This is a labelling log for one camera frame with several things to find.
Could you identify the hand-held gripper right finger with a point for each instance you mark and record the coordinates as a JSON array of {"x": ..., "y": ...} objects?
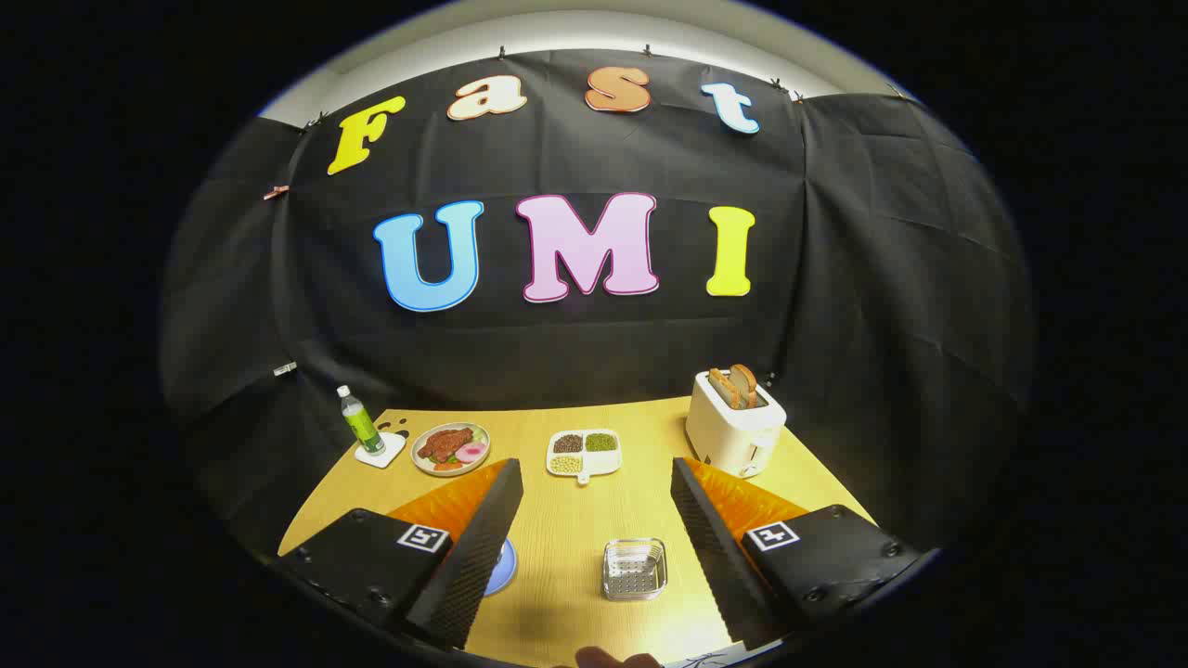
[{"x": 715, "y": 538}]

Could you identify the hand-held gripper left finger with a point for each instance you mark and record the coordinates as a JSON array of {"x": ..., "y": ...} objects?
[{"x": 478, "y": 538}]

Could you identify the blue round plate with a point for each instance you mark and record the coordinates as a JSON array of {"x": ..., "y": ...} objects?
[{"x": 501, "y": 571}]

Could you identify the pink round food slice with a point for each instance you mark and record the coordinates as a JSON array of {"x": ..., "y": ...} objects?
[{"x": 471, "y": 453}]

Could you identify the perforated metal basket tray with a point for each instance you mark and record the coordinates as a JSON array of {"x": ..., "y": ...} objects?
[{"x": 634, "y": 571}]

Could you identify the beige round food plate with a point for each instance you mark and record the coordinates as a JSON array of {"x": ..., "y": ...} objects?
[{"x": 481, "y": 438}]

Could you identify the brown meat piece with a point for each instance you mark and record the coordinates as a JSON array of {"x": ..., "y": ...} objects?
[{"x": 444, "y": 443}]

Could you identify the white toaster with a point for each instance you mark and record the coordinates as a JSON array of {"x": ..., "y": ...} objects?
[{"x": 729, "y": 431}]

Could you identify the yellow bean pile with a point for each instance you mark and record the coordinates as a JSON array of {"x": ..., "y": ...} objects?
[{"x": 565, "y": 464}]

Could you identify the white square coaster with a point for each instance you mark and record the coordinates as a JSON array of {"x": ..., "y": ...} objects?
[{"x": 392, "y": 456}]

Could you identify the dark bean pile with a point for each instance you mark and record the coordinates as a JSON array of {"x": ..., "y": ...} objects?
[{"x": 567, "y": 443}]

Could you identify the white divided dish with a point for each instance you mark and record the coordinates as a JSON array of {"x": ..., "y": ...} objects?
[{"x": 603, "y": 461}]

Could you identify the toasted bread slice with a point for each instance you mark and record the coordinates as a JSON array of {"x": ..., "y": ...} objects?
[
  {"x": 722, "y": 390},
  {"x": 745, "y": 383}
]

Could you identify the green bean pile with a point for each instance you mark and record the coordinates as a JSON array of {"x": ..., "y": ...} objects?
[{"x": 600, "y": 442}]

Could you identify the green label drink bottle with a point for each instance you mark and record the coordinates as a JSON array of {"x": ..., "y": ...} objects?
[{"x": 360, "y": 427}]

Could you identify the metal clip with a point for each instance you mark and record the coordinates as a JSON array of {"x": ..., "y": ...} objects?
[{"x": 285, "y": 368}]

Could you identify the orange clip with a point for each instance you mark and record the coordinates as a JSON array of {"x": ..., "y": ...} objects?
[{"x": 276, "y": 192}]

